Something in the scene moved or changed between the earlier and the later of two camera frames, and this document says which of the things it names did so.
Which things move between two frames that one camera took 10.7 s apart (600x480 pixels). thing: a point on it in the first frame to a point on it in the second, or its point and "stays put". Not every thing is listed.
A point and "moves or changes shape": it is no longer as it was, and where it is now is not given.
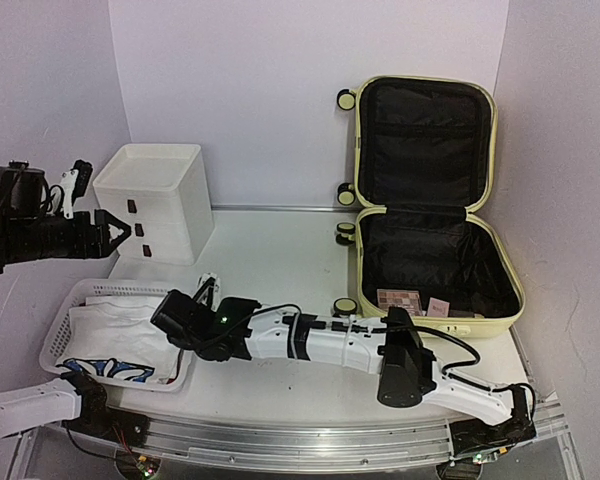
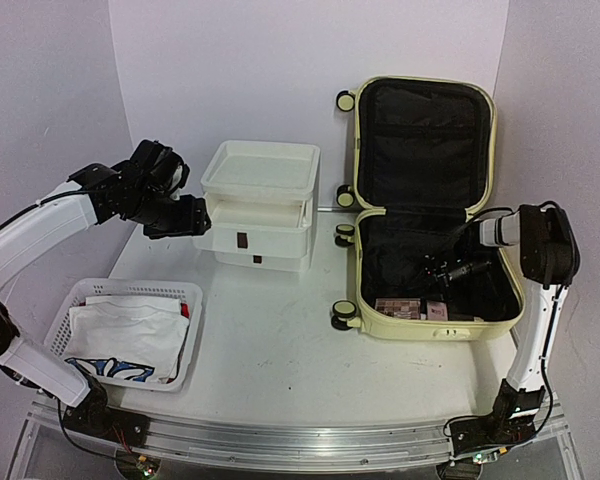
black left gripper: (83, 248) to (191, 222)
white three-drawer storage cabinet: (160, 191) moves or changes shape
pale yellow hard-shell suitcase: (426, 159) stays put
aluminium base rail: (317, 445) stays put
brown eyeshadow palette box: (410, 300) moves or changes shape
